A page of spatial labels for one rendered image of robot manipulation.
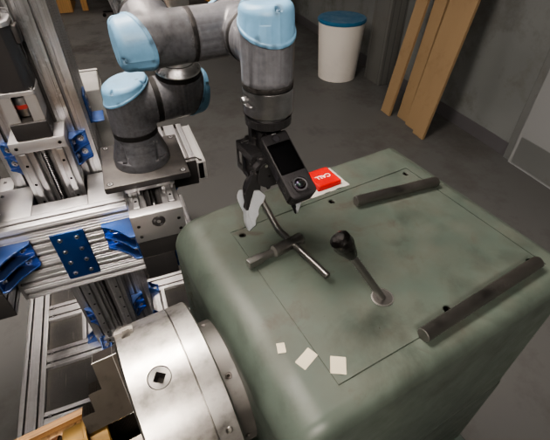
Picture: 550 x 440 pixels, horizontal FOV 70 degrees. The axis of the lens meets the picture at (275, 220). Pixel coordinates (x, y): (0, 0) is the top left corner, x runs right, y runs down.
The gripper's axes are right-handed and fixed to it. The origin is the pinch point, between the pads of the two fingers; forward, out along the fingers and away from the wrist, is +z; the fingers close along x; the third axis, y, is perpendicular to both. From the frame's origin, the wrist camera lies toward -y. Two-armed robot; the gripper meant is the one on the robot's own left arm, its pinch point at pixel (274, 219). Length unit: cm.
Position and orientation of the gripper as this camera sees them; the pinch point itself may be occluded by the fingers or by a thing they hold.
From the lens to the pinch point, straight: 72.0
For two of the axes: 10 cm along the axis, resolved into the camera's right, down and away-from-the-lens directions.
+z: 0.0, 7.5, 6.6
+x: -8.7, 3.2, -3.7
